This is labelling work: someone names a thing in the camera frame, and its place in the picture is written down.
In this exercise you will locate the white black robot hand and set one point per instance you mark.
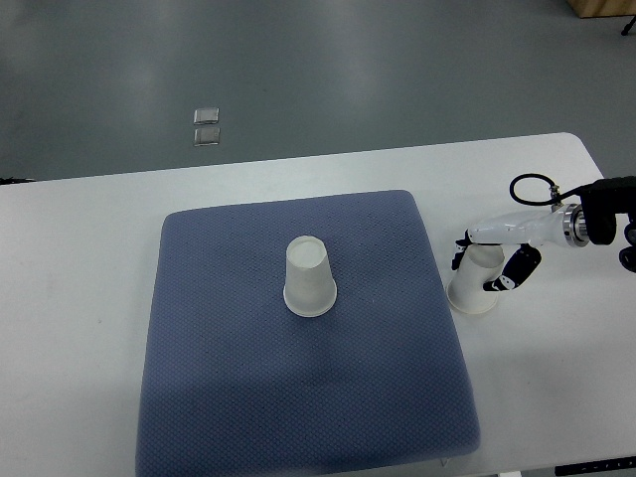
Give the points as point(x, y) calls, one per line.
point(512, 238)

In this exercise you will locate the white paper cup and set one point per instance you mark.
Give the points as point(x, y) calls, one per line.
point(479, 264)
point(309, 289)

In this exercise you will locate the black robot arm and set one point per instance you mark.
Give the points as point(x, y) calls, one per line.
point(587, 213)

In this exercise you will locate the black tripod leg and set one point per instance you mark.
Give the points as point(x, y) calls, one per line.
point(628, 27)

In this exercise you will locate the wooden box corner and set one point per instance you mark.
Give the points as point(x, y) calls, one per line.
point(585, 9)

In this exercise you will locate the black label strip bottom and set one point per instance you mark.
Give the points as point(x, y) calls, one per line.
point(600, 466)

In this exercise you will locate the white paper cup on mat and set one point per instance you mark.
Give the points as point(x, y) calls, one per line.
point(309, 289)

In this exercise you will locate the blue textured mat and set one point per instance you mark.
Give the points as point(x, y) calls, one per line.
point(235, 384)

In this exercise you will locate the upper metal floor plate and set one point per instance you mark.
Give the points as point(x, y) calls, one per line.
point(206, 115)

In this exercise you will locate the black object at left edge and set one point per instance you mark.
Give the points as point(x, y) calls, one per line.
point(16, 181)

